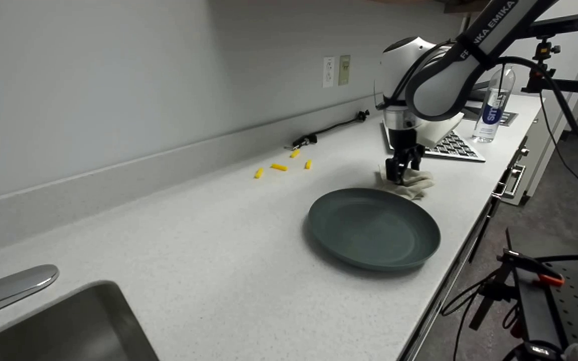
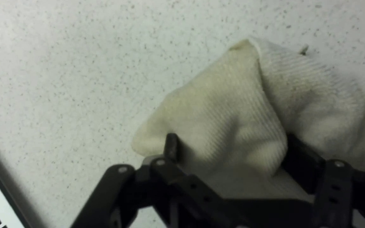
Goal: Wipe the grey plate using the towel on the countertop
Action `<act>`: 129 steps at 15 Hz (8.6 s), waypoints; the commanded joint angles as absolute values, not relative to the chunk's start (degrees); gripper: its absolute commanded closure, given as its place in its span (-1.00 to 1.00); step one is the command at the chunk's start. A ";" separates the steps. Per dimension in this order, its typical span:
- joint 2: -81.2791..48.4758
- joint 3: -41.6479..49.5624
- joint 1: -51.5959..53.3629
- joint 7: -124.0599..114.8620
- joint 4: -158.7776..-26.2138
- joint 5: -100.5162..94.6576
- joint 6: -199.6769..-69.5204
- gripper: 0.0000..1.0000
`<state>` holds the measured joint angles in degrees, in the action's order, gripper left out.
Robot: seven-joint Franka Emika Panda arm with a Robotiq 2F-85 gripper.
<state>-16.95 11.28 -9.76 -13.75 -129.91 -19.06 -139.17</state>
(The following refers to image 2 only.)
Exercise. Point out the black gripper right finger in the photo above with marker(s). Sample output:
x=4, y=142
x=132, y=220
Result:
x=348, y=194

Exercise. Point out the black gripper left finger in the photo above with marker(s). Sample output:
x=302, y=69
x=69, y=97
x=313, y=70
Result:
x=149, y=198

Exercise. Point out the cream white cloth towel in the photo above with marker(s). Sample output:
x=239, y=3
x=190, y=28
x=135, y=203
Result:
x=234, y=106

